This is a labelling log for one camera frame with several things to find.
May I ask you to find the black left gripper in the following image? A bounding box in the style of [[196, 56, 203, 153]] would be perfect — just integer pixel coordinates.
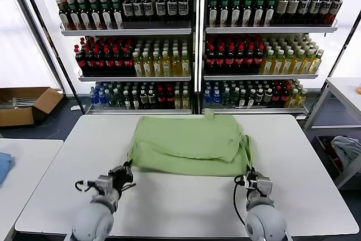
[[108, 160, 137, 196]]

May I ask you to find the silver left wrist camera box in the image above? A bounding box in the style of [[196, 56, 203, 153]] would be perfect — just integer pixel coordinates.
[[95, 175, 114, 195]]

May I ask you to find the grey white cloth pile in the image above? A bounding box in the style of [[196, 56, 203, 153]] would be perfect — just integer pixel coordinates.
[[330, 135, 361, 170]]

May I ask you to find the small cola bottle red cap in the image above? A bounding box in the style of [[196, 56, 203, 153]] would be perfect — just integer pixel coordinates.
[[272, 86, 281, 106], [156, 87, 166, 110], [280, 86, 290, 107], [165, 87, 174, 110]]

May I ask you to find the yellow juice bottle green neck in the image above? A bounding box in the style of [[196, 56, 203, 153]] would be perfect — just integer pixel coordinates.
[[271, 50, 284, 75], [152, 51, 162, 77], [180, 51, 191, 77], [281, 50, 294, 75], [292, 50, 305, 75], [171, 51, 182, 77], [133, 51, 143, 77], [310, 49, 324, 75], [161, 51, 172, 77], [259, 50, 274, 75], [142, 51, 152, 77], [301, 50, 315, 75]]

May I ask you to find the dark tea bottle green neck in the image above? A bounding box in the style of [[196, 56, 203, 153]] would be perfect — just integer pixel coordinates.
[[231, 0, 242, 27], [263, 0, 276, 27], [208, 0, 218, 27], [89, 0, 104, 30], [78, 0, 93, 30], [100, 0, 114, 30], [111, 0, 125, 30], [253, 0, 265, 27], [68, 0, 82, 30], [58, 0, 71, 30], [242, 0, 253, 27], [219, 0, 231, 27]]

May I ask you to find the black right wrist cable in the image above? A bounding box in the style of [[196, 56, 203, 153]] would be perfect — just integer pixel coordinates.
[[232, 174, 249, 226]]

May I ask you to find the dark bottle white blue label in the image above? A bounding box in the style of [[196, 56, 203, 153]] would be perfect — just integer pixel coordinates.
[[143, 0, 155, 23], [309, 0, 322, 24], [133, 0, 144, 23], [178, 0, 190, 23], [166, 0, 178, 23], [320, 0, 333, 25], [155, 0, 167, 23], [329, 0, 344, 25], [298, 0, 310, 24], [122, 0, 134, 23]]

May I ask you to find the grey metal rods bundle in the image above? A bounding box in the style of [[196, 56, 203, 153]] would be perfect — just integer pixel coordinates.
[[0, 97, 38, 109]]

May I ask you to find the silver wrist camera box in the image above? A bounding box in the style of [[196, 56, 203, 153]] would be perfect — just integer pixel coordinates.
[[252, 175, 274, 197], [95, 175, 114, 195]]

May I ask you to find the brown cardboard box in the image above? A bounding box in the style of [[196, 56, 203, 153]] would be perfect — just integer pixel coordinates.
[[0, 87, 64, 128]]

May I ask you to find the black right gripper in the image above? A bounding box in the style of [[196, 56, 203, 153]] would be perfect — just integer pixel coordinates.
[[237, 166, 258, 189]]

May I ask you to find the grey metal shelf unit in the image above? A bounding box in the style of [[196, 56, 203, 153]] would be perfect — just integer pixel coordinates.
[[199, 0, 356, 116], [39, 0, 198, 116]]

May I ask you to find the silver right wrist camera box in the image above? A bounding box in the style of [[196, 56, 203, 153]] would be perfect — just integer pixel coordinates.
[[252, 175, 274, 197]]

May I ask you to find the small dark green bottle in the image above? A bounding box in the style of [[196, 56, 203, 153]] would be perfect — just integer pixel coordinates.
[[104, 89, 114, 108], [113, 88, 123, 109], [230, 87, 239, 107], [221, 87, 231, 106]]

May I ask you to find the white side table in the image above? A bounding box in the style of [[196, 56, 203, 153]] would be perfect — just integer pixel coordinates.
[[0, 138, 65, 241]]

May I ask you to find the light green t-shirt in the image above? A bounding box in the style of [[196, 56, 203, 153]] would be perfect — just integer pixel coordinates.
[[126, 108, 254, 177]]

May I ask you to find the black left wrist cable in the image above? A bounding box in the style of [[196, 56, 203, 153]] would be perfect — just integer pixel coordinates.
[[74, 179, 98, 194]]

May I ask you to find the grey frame white table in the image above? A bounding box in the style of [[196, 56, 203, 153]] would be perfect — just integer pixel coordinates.
[[303, 77, 361, 190]]

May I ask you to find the black window post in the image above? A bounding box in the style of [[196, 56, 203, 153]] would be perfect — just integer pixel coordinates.
[[15, 0, 87, 113], [309, 12, 361, 113]]

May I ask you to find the dark bottle beige label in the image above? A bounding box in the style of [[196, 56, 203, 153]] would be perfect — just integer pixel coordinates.
[[275, 0, 288, 24], [287, 0, 300, 24]]

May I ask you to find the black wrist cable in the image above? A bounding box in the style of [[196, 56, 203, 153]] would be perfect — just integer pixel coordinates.
[[74, 179, 98, 194], [232, 174, 249, 226]]

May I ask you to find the small yellow drink bottle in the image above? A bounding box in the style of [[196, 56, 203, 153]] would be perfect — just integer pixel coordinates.
[[173, 90, 182, 110], [182, 90, 191, 110], [288, 89, 299, 108], [296, 89, 308, 108]]

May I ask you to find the blue folded cloth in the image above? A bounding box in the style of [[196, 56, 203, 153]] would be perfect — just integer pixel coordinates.
[[0, 152, 15, 187]]

